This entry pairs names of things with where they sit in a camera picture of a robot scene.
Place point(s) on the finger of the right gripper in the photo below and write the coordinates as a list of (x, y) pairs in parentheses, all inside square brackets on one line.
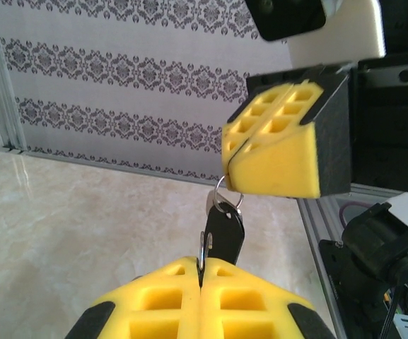
[(256, 113), (288, 162)]

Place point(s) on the key with black head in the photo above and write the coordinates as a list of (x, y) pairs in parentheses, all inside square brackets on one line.
[(225, 236)]

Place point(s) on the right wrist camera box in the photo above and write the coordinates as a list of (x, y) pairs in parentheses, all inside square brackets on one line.
[(288, 17)]

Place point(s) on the right aluminium corner post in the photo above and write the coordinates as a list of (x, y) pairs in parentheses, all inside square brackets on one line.
[(4, 99)]

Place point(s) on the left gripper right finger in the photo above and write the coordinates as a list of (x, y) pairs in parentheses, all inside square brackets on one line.
[(253, 310)]

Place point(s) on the right black mount plate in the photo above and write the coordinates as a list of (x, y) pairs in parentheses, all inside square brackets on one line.
[(331, 282)]

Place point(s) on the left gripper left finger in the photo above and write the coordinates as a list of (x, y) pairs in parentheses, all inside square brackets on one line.
[(154, 310)]

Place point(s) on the long aluminium base rail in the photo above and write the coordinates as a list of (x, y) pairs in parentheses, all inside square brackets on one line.
[(316, 226)]

